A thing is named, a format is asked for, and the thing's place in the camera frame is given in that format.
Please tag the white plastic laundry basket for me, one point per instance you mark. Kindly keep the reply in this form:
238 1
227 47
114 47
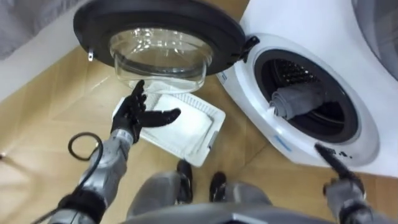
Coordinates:
186 127

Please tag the robot body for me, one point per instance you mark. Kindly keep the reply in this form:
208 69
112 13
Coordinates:
224 214

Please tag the black round washer door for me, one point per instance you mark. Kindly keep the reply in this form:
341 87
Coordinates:
161 40

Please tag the white washing machine tower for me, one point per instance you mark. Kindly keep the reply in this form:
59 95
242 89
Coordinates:
326 77

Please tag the robot legs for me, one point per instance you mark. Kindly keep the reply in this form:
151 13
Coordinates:
186 189

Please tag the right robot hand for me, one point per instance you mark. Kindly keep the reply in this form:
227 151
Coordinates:
337 166

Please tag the grey bed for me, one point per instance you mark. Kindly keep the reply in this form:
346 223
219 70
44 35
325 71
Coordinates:
25 21

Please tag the grey rolled towel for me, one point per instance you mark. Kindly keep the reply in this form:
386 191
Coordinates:
295 99

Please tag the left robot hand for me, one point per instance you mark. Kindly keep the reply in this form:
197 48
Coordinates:
132 113

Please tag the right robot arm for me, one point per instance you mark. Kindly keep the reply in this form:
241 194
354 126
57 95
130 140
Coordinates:
349 202

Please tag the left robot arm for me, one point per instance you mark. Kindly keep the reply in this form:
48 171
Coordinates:
105 168

